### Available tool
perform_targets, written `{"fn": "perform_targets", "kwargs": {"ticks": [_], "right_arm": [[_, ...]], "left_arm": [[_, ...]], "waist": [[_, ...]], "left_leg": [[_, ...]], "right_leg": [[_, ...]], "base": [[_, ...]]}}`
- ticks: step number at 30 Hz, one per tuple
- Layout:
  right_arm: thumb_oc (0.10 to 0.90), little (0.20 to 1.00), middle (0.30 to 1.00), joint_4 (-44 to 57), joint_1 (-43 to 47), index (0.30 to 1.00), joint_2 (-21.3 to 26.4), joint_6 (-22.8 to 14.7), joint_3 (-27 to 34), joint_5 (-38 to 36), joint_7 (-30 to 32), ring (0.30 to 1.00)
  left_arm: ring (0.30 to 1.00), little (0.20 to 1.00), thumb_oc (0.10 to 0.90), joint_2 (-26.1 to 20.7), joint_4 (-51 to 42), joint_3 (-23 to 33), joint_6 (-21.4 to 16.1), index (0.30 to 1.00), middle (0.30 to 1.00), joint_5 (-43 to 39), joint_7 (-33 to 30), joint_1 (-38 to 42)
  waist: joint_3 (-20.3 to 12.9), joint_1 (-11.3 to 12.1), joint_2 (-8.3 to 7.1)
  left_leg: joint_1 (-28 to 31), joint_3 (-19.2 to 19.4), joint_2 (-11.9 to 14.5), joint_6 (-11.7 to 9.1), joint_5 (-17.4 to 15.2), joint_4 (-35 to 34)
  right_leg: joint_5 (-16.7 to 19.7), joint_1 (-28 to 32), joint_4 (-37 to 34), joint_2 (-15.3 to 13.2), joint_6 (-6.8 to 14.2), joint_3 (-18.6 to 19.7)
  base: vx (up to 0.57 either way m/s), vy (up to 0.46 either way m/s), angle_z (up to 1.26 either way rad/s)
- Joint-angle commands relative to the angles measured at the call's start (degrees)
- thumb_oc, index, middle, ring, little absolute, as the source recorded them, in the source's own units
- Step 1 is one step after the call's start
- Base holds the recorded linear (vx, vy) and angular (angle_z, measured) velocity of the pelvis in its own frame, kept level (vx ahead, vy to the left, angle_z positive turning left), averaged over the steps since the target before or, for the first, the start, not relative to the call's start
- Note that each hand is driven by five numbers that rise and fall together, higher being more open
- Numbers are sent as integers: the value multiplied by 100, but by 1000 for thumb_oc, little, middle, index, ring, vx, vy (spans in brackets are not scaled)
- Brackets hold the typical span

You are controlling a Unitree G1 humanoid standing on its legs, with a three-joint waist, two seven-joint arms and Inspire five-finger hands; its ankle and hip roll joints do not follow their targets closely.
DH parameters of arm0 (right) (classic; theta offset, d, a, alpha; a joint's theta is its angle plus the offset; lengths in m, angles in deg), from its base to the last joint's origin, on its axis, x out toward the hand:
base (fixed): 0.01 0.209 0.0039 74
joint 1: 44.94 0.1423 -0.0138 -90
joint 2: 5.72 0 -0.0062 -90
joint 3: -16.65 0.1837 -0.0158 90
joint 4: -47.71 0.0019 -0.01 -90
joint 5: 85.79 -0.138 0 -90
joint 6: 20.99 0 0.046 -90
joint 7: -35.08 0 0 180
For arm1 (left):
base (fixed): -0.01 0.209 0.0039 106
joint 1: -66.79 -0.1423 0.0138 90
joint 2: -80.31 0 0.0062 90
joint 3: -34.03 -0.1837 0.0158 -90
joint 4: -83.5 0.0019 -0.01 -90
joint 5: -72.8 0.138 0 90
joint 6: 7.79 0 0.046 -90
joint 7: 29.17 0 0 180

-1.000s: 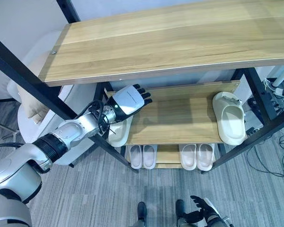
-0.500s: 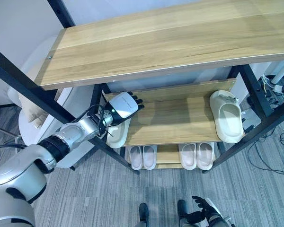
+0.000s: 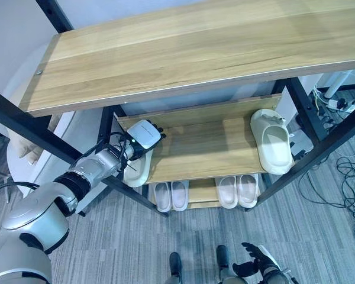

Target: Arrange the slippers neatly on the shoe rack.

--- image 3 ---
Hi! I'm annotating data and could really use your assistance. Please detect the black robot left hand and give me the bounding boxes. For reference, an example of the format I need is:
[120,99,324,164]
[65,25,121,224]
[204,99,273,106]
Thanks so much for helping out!
[126,118,167,162]

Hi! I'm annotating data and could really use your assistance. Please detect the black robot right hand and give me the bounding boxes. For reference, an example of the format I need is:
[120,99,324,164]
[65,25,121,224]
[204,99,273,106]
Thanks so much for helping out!
[232,241,282,279]

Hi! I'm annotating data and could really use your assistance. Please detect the cream foam slipper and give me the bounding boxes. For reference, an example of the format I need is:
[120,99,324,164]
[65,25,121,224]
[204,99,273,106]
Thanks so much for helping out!
[122,147,155,188]
[249,108,295,175]

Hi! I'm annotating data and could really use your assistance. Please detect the silver robot right leg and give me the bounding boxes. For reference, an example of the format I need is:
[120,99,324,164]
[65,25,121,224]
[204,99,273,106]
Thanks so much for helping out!
[219,266,247,284]

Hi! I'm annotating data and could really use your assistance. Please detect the dark robot right foot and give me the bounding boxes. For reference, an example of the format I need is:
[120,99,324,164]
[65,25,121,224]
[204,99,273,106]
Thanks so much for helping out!
[216,244,230,269]

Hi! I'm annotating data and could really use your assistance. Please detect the dark robot foot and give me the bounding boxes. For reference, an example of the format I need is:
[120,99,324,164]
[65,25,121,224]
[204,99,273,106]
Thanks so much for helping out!
[216,244,230,269]
[169,251,183,278]

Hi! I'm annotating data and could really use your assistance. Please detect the stepped wooden shelf board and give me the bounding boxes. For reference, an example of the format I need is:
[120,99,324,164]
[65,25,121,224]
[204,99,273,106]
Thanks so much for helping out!
[113,93,295,185]

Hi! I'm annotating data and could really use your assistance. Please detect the white slide slipper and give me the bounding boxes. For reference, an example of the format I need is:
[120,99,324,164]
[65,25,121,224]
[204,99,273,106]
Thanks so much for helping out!
[236,174,259,208]
[170,180,191,212]
[154,182,173,212]
[217,176,239,209]

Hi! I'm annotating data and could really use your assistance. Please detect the dark robot left foot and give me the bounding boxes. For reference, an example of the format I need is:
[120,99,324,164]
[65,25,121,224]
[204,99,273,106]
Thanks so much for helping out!
[169,251,183,278]

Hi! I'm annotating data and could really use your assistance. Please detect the low wooden shelf board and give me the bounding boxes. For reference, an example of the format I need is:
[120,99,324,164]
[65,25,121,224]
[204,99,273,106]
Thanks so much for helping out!
[187,177,223,210]

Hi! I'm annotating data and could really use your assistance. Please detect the large wooden shelf board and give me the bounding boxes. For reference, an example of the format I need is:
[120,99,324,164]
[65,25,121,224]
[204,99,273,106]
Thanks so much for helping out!
[18,0,355,118]

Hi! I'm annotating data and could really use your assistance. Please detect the beige cushion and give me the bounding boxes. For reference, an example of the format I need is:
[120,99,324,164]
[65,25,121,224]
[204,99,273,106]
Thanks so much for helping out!
[8,133,44,163]

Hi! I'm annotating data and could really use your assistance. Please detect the white power strip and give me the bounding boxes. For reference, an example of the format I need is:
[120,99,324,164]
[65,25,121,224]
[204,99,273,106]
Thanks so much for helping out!
[327,98,355,113]

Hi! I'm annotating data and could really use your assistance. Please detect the white table leg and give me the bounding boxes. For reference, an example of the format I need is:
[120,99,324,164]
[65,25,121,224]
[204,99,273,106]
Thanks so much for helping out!
[325,70,348,99]

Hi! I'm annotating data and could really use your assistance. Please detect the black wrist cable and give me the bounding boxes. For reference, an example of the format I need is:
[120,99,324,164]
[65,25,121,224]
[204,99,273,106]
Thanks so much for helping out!
[108,132,138,173]

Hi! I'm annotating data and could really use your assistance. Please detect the black metal rack frame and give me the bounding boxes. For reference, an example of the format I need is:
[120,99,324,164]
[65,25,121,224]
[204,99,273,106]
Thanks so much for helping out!
[0,0,355,219]

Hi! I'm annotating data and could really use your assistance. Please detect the black floor cable tangle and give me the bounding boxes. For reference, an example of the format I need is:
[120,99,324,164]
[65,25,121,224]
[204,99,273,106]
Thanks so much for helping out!
[298,156,355,237]

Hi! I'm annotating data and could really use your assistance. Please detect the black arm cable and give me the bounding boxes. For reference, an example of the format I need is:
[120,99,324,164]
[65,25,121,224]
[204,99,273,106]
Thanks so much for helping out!
[0,181,41,247]

